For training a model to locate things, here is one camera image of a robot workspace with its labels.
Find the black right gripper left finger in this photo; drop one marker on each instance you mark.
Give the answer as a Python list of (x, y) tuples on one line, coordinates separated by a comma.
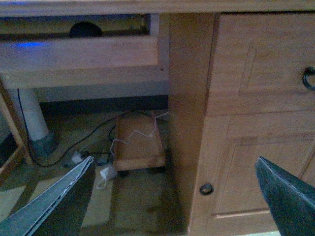
[(59, 210)]

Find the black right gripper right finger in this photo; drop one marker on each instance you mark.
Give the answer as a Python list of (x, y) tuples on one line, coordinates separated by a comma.
[(291, 201)]

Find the wooden pull-out keyboard tray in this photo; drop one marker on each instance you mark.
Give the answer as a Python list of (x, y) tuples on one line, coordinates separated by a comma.
[(37, 52)]

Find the black computer mouse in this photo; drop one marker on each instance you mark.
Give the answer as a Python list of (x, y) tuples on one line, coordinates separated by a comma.
[(85, 29)]

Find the white power adapter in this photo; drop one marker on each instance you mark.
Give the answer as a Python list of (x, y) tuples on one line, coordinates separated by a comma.
[(107, 173)]

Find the wooden cabinet door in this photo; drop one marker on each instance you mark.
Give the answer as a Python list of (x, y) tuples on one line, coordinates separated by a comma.
[(230, 147)]

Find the black round door knob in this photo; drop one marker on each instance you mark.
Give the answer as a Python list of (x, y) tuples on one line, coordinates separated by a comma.
[(206, 189)]

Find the white pipe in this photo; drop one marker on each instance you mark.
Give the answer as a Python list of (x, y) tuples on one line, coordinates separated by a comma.
[(26, 103)]

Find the small wooden rolling stand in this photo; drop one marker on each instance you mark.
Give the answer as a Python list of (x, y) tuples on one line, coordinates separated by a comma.
[(138, 145)]

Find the wooden desk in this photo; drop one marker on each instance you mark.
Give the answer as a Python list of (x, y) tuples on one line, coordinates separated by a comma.
[(192, 25)]

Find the wooden drawer front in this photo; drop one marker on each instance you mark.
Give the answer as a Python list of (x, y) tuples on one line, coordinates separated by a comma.
[(258, 63)]

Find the black ring drawer handle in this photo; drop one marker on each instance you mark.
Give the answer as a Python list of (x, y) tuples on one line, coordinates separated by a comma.
[(306, 78)]

